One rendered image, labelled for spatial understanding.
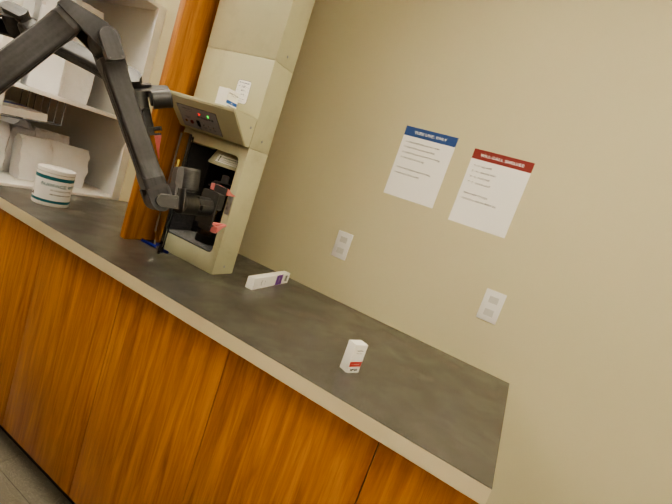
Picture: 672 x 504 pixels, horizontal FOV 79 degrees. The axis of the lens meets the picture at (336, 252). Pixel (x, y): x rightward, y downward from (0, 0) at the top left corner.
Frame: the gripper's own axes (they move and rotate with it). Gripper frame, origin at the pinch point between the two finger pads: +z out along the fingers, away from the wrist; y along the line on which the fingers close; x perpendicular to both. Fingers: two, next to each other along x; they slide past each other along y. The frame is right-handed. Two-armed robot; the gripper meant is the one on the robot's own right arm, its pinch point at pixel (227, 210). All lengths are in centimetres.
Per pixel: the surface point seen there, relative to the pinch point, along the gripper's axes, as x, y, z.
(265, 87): 9.5, 41.6, 11.8
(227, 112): 12.3, 29.0, 1.1
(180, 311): -9.6, -28.2, -18.1
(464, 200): -58, 28, 55
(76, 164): 138, -15, 35
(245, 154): 9.6, 18.4, 11.9
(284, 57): 9, 54, 16
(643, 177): -107, 51, 55
